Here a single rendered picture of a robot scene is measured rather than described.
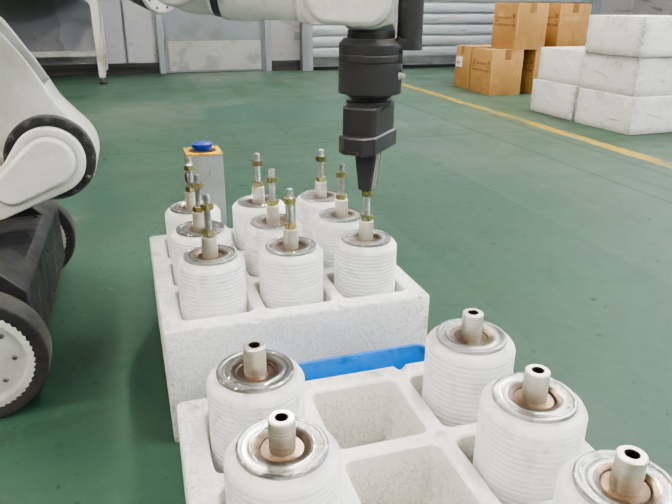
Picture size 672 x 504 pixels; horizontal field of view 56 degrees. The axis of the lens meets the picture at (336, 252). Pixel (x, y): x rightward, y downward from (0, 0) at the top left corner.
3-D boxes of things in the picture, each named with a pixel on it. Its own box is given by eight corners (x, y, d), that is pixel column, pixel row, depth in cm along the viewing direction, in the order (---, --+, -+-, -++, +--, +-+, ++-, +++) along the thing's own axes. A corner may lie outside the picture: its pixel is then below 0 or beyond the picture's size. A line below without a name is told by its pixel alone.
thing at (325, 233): (318, 297, 118) (318, 205, 112) (369, 301, 117) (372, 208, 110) (308, 321, 109) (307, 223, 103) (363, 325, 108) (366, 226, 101)
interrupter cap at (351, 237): (374, 253, 91) (374, 248, 91) (331, 242, 95) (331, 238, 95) (399, 238, 97) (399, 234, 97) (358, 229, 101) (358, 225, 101)
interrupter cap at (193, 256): (217, 244, 94) (217, 240, 94) (247, 258, 89) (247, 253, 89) (173, 257, 89) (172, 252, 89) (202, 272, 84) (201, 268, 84)
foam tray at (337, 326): (175, 444, 89) (163, 332, 83) (158, 321, 124) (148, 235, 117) (423, 396, 101) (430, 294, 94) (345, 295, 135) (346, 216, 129)
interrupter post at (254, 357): (245, 382, 60) (243, 352, 59) (241, 369, 62) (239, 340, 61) (270, 378, 61) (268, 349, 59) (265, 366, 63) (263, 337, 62)
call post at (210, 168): (197, 302, 132) (185, 156, 120) (194, 289, 138) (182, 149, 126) (231, 298, 134) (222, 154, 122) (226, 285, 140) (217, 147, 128)
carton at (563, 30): (585, 48, 444) (592, 2, 433) (555, 48, 438) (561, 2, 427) (561, 45, 470) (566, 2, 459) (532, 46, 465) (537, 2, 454)
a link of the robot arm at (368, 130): (355, 137, 98) (356, 57, 94) (414, 142, 94) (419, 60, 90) (321, 153, 87) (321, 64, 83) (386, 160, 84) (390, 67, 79)
